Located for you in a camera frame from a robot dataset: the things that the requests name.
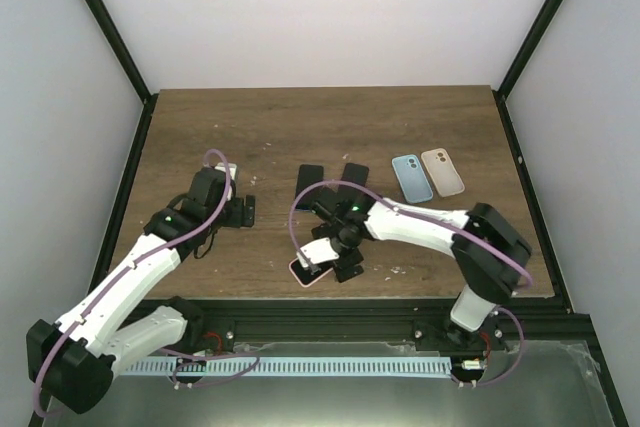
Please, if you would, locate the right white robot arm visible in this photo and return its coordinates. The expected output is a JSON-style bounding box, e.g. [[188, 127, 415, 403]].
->
[[297, 195, 533, 350]]

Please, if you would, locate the beige phone case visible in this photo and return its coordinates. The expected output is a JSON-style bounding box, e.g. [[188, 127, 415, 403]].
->
[[420, 148, 465, 197]]

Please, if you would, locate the black frame post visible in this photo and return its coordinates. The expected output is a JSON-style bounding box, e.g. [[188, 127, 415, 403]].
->
[[84, 0, 153, 104], [496, 0, 564, 99]]

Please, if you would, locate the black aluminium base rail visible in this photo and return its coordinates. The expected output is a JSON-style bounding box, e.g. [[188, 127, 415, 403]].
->
[[193, 298, 599, 346]]

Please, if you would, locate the right black frame post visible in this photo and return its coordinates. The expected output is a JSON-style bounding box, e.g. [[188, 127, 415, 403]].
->
[[496, 0, 564, 99]]

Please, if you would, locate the phone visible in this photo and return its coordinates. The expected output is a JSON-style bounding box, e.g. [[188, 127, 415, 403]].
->
[[337, 162, 369, 199], [289, 259, 334, 288], [295, 164, 324, 211]]

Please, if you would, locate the light blue slotted cable duct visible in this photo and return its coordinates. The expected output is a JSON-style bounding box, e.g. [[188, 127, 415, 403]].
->
[[124, 356, 452, 379]]

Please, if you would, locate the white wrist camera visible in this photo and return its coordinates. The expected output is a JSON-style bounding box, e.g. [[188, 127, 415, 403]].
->
[[214, 162, 238, 182], [296, 237, 339, 272]]

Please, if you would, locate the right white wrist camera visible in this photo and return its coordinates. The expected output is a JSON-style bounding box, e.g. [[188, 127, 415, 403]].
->
[[296, 237, 339, 272]]

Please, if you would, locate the light blue phone case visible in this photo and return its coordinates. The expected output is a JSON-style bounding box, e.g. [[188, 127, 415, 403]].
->
[[391, 154, 434, 204]]

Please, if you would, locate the left black frame post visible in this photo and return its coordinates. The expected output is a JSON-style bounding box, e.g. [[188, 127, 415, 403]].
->
[[84, 0, 153, 104]]

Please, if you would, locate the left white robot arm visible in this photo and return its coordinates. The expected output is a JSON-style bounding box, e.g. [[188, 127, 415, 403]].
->
[[26, 162, 255, 417]]

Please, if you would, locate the left black table edge rail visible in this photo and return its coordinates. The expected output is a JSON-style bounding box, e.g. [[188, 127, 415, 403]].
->
[[90, 93, 159, 287]]

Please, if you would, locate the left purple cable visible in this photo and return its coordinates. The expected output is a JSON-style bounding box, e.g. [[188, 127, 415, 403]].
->
[[32, 148, 261, 418]]

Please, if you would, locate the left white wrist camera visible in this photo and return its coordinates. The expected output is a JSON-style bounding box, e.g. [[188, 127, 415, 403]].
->
[[214, 162, 238, 182]]

